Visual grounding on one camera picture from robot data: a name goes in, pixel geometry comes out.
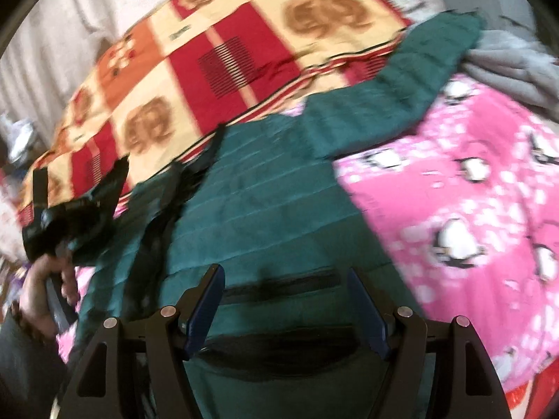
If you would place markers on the grey fleece garment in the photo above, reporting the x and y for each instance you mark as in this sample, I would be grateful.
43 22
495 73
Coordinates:
523 70

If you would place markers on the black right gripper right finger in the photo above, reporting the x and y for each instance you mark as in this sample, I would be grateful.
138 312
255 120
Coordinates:
464 382

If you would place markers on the person's left hand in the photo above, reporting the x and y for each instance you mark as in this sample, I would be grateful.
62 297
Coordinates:
33 301

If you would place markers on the white bed sheet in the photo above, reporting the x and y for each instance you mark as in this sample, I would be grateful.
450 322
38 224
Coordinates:
53 51

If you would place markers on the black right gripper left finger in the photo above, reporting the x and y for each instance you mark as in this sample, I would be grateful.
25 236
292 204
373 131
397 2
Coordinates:
127 364

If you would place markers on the teal quilted puffer jacket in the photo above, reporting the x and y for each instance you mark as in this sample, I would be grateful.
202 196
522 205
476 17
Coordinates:
270 211

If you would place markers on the pink penguin print blanket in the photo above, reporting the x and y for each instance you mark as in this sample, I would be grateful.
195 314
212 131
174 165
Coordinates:
466 207

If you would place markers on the red orange rose blanket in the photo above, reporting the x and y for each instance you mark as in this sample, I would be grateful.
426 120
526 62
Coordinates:
159 92

